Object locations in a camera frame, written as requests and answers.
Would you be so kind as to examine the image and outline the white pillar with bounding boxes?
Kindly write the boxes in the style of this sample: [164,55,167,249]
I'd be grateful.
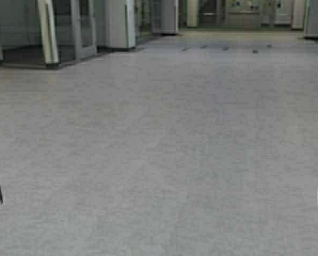
[150,0,179,35]
[94,0,136,51]

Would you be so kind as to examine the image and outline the far double doors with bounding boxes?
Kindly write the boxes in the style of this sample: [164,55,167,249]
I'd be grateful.
[197,1,294,29]

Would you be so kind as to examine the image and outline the glass door left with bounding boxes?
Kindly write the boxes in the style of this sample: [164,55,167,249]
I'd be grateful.
[38,1,97,69]

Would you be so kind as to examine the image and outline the white pillar left far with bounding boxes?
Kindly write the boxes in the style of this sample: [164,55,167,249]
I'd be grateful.
[150,0,179,35]

